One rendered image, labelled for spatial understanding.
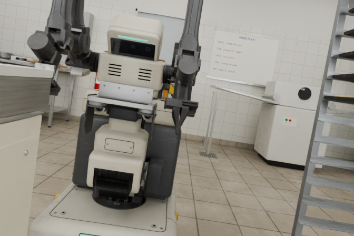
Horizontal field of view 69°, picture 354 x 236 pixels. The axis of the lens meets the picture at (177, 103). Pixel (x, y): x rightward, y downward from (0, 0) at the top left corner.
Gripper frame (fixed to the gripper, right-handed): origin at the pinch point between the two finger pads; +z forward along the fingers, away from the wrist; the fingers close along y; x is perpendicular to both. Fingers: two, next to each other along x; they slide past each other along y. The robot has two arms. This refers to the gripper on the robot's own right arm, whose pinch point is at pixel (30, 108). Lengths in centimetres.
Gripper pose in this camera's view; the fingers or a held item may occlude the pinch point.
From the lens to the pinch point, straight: 86.5
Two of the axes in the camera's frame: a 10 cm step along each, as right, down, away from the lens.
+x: -1.0, 3.9, 9.2
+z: -1.4, 9.1, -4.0
